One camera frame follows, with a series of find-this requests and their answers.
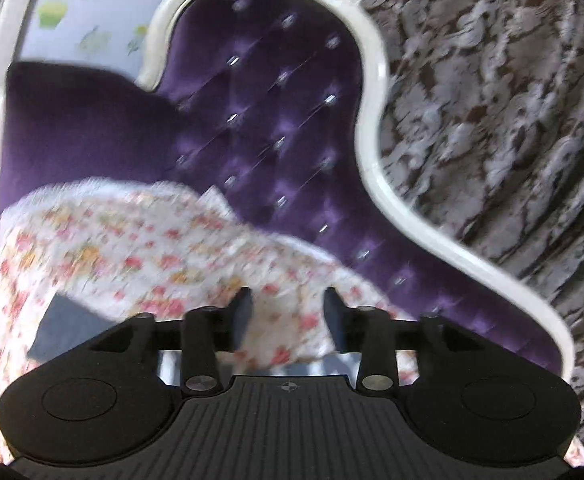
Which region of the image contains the grey white striped sweater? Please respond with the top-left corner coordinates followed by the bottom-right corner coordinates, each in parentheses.
top-left (27, 294), bottom-right (117, 363)

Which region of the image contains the floral bed sheet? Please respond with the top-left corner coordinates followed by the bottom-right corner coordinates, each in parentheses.
top-left (0, 176), bottom-right (584, 466)

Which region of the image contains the damask patterned curtain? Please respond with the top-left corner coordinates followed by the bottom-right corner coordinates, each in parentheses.
top-left (362, 0), bottom-right (584, 444)

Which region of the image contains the purple tufted chaise sofa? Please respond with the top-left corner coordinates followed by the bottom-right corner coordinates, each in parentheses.
top-left (0, 0), bottom-right (575, 377)

